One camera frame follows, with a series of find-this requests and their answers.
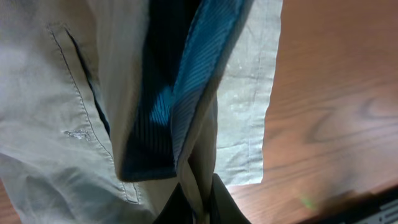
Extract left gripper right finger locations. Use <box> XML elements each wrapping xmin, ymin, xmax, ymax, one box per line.
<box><xmin>210</xmin><ymin>174</ymin><xmax>250</xmax><ymax>224</ymax></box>

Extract light khaki shorts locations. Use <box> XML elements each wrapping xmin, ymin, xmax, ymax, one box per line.
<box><xmin>1</xmin><ymin>1</ymin><xmax>282</xmax><ymax>223</ymax></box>

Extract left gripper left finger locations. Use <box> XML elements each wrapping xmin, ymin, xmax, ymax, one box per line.
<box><xmin>153</xmin><ymin>184</ymin><xmax>193</xmax><ymax>224</ymax></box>

